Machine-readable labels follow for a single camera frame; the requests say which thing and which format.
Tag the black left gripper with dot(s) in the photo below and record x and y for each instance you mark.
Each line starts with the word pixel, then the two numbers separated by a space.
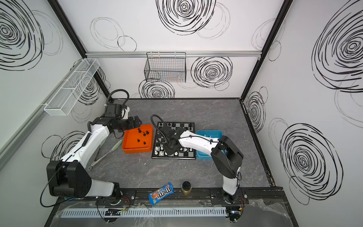
pixel 132 123

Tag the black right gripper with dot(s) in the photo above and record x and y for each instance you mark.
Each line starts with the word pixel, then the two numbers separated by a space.
pixel 171 143

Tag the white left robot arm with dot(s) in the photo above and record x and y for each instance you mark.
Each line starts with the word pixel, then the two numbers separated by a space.
pixel 68 177

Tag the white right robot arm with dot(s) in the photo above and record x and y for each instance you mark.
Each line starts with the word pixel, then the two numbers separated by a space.
pixel 226 156

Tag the orange plastic tray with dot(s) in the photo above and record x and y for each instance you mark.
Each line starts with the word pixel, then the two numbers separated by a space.
pixel 138 140

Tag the blue plastic tray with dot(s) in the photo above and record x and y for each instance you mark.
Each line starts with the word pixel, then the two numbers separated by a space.
pixel 211 134

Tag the green metal tongs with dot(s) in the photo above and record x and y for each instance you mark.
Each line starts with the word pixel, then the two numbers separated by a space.
pixel 98 160

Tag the yellow jar black lid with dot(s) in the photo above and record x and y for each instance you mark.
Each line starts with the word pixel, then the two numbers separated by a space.
pixel 186 188

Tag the blue candy bag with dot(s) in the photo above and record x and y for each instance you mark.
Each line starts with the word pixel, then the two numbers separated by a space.
pixel 159 194

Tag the clear wall shelf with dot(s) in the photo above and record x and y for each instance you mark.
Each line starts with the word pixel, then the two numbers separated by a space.
pixel 69 93

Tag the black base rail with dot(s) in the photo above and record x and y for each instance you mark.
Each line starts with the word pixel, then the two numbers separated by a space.
pixel 215 196

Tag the black wire basket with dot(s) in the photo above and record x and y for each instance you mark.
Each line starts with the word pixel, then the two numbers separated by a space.
pixel 166 66

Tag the white slotted cable duct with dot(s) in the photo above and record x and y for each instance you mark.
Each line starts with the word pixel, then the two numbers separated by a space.
pixel 145 212

